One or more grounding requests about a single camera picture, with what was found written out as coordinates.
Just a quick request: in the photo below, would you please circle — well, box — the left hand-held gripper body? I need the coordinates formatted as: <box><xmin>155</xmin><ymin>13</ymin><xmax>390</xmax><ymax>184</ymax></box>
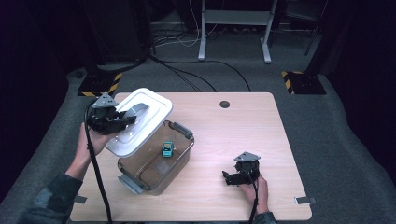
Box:
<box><xmin>86</xmin><ymin>91</ymin><xmax>129</xmax><ymax>135</ymax></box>

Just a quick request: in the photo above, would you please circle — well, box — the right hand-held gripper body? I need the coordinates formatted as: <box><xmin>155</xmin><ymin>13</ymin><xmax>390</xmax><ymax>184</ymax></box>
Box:
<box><xmin>232</xmin><ymin>151</ymin><xmax>262</xmax><ymax>186</ymax></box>

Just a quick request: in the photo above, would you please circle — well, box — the white lid with grey handle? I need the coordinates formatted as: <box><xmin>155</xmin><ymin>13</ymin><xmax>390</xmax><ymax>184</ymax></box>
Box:
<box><xmin>105</xmin><ymin>87</ymin><xmax>174</xmax><ymax>159</ymax></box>

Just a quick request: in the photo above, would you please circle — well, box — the teal toy car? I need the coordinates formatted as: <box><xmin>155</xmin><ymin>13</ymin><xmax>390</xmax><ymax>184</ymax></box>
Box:
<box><xmin>161</xmin><ymin>141</ymin><xmax>175</xmax><ymax>159</ymax></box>

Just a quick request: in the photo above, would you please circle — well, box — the transparent brown storage box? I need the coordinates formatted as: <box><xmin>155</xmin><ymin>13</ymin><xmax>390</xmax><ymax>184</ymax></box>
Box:
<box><xmin>117</xmin><ymin>119</ymin><xmax>195</xmax><ymax>196</ymax></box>

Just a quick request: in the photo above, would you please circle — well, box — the person's right hand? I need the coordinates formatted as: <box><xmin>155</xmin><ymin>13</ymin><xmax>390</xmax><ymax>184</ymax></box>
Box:
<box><xmin>238</xmin><ymin>174</ymin><xmax>270</xmax><ymax>216</ymax></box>

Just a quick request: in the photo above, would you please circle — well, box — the person's left hand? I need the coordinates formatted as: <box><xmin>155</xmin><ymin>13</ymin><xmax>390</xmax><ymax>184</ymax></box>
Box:
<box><xmin>75</xmin><ymin>121</ymin><xmax>117</xmax><ymax>164</ymax></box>

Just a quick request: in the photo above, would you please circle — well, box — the black yellow striped floor base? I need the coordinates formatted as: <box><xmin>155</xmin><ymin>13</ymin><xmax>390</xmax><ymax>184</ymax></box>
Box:
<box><xmin>77</xmin><ymin>73</ymin><xmax>123</xmax><ymax>98</ymax></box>
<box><xmin>281</xmin><ymin>70</ymin><xmax>327</xmax><ymax>95</ymax></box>

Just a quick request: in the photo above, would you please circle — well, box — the white metal stand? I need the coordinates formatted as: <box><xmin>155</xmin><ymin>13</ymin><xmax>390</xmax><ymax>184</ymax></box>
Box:
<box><xmin>197</xmin><ymin>0</ymin><xmax>279</xmax><ymax>64</ymax></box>

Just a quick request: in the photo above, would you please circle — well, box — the right hand-held gripper black cable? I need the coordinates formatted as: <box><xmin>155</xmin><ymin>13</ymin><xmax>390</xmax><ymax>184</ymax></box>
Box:
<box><xmin>244</xmin><ymin>167</ymin><xmax>261</xmax><ymax>224</ymax></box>

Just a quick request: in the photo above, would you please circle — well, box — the hand-held gripper black cable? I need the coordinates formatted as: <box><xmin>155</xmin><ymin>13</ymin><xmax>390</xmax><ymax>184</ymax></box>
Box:
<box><xmin>83</xmin><ymin>101</ymin><xmax>114</xmax><ymax>224</ymax></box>
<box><xmin>244</xmin><ymin>167</ymin><xmax>261</xmax><ymax>224</ymax></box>

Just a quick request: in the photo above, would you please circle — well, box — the left hand-held gripper black cable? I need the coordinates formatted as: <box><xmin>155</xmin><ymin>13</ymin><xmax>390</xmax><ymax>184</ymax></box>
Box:
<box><xmin>83</xmin><ymin>101</ymin><xmax>114</xmax><ymax>224</ymax></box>

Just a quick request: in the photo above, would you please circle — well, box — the black floor cable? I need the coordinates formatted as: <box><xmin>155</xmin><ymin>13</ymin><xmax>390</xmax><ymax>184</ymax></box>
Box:
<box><xmin>148</xmin><ymin>55</ymin><xmax>252</xmax><ymax>93</ymax></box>
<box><xmin>155</xmin><ymin>59</ymin><xmax>218</xmax><ymax>93</ymax></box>

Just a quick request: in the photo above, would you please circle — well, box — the white floor cable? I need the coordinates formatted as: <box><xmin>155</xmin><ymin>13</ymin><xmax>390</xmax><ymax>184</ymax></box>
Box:
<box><xmin>154</xmin><ymin>0</ymin><xmax>202</xmax><ymax>49</ymax></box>

